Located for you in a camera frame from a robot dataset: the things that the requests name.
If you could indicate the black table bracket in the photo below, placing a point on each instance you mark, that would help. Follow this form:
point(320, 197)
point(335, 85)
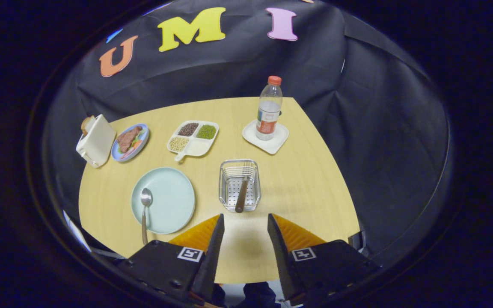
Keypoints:
point(357, 244)

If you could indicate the person's dark trousers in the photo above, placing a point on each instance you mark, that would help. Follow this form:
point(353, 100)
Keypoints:
point(259, 297)

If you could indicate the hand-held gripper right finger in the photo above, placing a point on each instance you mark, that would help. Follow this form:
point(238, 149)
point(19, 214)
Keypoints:
point(280, 256)

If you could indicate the white toaster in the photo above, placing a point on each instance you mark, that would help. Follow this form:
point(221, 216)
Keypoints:
point(99, 141)

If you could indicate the toast slice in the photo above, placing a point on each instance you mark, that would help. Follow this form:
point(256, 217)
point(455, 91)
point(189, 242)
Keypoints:
point(86, 125)

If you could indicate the white square coaster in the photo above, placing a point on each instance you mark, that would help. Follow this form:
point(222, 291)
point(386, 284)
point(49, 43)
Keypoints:
point(272, 145)

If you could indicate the white divided tray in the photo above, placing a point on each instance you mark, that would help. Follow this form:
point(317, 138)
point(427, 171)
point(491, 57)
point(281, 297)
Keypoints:
point(199, 147)

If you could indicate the yellow beans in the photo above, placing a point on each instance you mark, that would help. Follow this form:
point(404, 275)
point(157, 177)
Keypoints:
point(178, 143)

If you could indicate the green beans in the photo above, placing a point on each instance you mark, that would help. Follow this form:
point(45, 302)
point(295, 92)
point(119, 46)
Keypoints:
point(206, 131)

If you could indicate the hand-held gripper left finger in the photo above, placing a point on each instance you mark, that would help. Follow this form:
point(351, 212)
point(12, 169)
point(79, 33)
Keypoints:
point(212, 261)

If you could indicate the steak with vegetables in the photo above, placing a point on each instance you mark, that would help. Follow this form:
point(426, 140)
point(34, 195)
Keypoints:
point(126, 139)

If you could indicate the pale green plate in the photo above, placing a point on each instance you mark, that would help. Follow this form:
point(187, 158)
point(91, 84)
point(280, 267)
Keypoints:
point(169, 201)

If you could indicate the black backdrop cloth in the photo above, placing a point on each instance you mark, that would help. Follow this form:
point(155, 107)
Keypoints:
point(229, 72)

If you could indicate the blue plate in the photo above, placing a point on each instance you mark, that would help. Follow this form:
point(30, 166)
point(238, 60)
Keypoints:
point(145, 136)

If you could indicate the clear bottle with red cap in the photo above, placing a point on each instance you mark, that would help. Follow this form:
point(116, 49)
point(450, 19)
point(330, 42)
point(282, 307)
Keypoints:
point(268, 111)

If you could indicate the dark red beans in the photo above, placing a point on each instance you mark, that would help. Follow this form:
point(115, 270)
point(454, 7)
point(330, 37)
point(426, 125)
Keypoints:
point(188, 128)

